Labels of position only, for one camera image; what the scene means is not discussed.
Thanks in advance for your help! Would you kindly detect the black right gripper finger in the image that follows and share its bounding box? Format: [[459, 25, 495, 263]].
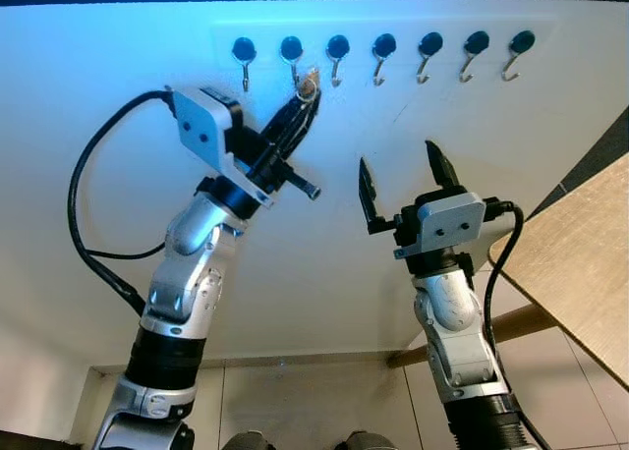
[[425, 141, 461, 190], [358, 157, 384, 235]]

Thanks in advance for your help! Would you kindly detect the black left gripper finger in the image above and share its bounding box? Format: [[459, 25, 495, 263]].
[[257, 88, 314, 154], [273, 98, 321, 166]]

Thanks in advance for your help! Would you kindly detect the small key with ring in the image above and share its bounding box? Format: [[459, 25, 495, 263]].
[[298, 67, 323, 102]]

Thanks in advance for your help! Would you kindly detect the white partition board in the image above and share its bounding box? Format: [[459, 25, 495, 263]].
[[0, 0, 629, 372]]

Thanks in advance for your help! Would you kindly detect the light wooden table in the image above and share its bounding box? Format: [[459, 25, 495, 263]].
[[388, 153, 629, 390]]

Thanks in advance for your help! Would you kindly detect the robot left leg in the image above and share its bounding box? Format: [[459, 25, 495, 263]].
[[221, 430, 278, 450]]

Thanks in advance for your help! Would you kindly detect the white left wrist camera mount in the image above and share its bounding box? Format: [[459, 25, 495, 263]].
[[165, 84, 244, 181]]

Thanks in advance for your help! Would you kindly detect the dark blue silver wall hook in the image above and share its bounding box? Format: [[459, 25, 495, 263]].
[[459, 30, 490, 84], [502, 29, 537, 83], [232, 37, 258, 91], [416, 31, 444, 84], [279, 36, 305, 85], [325, 34, 351, 87], [372, 33, 398, 86]]

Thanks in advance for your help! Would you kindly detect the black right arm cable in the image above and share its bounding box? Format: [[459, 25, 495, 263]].
[[484, 200, 553, 450]]

